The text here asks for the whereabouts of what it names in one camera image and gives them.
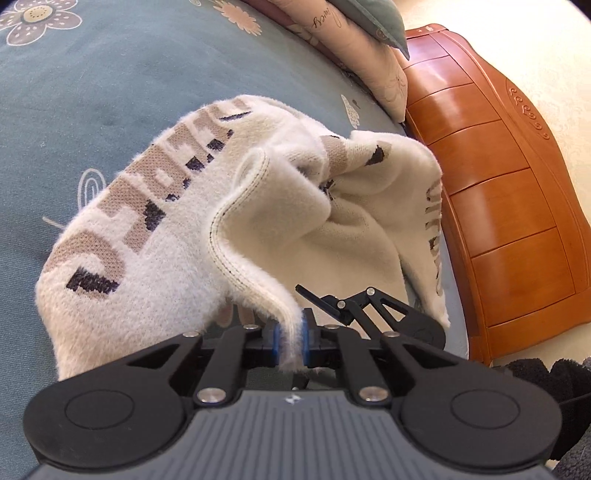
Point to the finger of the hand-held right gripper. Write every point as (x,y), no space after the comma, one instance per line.
(332,304)

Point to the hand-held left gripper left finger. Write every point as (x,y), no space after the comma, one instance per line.
(275,347)

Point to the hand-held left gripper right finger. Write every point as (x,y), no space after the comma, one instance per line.
(305,342)

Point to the cream fuzzy sweater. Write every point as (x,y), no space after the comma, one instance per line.
(184,240)

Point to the pink floral quilt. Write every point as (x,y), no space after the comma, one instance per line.
(360,69)

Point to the green pillow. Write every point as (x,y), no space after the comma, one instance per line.
(378,18)

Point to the wooden bed frame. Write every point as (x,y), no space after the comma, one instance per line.
(508,184)

